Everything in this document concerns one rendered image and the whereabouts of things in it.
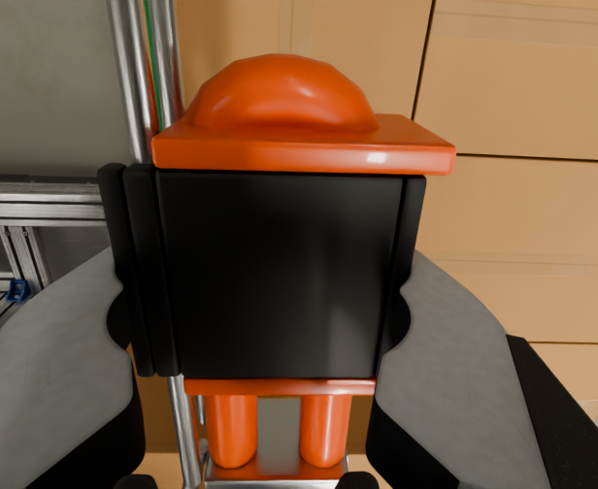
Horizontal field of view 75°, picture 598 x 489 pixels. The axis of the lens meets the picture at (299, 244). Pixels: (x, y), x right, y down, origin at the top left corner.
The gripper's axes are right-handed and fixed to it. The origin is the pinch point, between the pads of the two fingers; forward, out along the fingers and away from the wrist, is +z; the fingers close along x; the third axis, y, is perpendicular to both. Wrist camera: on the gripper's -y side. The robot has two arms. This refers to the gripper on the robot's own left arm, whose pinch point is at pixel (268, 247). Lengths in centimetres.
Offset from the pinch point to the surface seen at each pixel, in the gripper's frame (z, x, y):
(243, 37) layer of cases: 53, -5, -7
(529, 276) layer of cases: 53, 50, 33
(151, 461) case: 13.0, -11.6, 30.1
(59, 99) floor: 107, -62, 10
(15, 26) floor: 107, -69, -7
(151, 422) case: 16.4, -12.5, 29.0
